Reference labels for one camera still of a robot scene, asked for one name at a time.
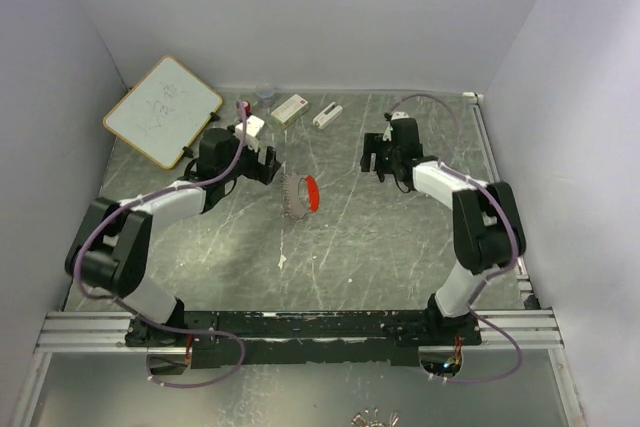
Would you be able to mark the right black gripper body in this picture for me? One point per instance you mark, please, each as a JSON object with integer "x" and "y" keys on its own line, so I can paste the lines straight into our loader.
{"x": 387, "y": 158}

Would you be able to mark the aluminium frame rail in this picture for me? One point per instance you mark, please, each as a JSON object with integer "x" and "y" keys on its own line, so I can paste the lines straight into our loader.
{"x": 369, "y": 246}

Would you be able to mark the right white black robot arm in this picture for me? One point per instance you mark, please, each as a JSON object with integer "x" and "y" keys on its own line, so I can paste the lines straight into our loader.
{"x": 488, "y": 236}

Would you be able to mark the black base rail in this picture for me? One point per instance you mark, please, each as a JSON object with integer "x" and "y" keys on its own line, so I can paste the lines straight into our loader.
{"x": 391, "y": 336}

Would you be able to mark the small whiteboard wooden frame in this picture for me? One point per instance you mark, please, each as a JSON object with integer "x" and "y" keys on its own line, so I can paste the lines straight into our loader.
{"x": 164, "y": 112}

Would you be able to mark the small metal parts pile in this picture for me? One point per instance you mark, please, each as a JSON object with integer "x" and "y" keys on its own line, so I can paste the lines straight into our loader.
{"x": 373, "y": 418}

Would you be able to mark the white rectangular device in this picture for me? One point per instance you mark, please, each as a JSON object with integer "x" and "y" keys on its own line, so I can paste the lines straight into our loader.
{"x": 327, "y": 115}

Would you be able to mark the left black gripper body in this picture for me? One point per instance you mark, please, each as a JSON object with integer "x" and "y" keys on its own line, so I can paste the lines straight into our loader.
{"x": 248, "y": 164}

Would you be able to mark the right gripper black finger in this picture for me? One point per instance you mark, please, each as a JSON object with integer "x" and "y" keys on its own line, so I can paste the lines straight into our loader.
{"x": 373, "y": 141}
{"x": 368, "y": 161}

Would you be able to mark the red carabiner keyring with keys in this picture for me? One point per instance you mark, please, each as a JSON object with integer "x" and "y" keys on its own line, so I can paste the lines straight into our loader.
{"x": 301, "y": 195}

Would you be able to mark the red black stamp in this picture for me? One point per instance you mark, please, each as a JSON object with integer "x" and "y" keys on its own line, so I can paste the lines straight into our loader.
{"x": 244, "y": 109}

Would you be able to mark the white cardboard box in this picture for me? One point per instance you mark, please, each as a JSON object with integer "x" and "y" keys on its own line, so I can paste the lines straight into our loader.
{"x": 290, "y": 110}

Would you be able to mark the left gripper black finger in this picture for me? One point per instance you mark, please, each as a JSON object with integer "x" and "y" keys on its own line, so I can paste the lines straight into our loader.
{"x": 267, "y": 172}
{"x": 268, "y": 155}

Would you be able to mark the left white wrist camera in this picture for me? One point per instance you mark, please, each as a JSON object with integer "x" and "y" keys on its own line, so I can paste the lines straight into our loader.
{"x": 250, "y": 132}

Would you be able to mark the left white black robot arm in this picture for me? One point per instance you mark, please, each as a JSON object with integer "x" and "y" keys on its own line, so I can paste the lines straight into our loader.
{"x": 108, "y": 257}

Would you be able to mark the clear plastic cup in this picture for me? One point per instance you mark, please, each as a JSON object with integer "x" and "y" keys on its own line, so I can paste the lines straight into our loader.
{"x": 265, "y": 94}

